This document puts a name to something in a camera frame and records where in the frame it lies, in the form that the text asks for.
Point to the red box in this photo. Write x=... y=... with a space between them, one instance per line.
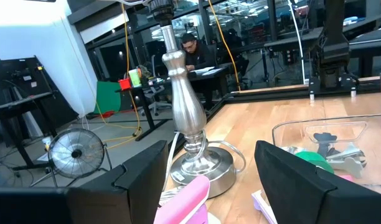
x=125 y=84

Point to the metal floor fan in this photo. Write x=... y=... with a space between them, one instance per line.
x=75 y=154

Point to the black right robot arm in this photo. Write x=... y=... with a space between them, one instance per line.
x=333 y=46

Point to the green tape roll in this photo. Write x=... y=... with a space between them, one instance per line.
x=312 y=158

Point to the black side table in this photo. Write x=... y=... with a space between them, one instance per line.
x=19 y=105

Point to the grey staple remover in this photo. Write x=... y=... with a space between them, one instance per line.
x=349 y=152

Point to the black metal table frame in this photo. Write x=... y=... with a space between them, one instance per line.
x=271 y=93

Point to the black cabinet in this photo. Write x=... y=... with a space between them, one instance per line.
x=53 y=81

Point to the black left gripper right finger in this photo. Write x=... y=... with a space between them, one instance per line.
x=302 y=199

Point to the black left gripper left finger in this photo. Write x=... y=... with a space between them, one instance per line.
x=115 y=199

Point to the pink stapler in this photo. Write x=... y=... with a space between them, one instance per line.
x=184 y=199

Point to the light blue staple remover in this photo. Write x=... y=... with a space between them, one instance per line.
x=291 y=150

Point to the silver lamp base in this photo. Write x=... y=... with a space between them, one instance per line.
x=187 y=109

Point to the green cup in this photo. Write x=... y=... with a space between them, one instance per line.
x=135 y=78

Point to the white paper sheets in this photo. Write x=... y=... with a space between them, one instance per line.
x=209 y=71

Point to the green board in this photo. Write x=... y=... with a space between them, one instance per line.
x=108 y=98

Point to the grey office chair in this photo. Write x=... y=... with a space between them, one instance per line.
x=153 y=93

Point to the pink tape roll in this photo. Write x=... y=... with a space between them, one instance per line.
x=346 y=178

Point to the person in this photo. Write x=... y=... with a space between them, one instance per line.
x=198 y=56

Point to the black desk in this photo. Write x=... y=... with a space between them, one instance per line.
x=206 y=82

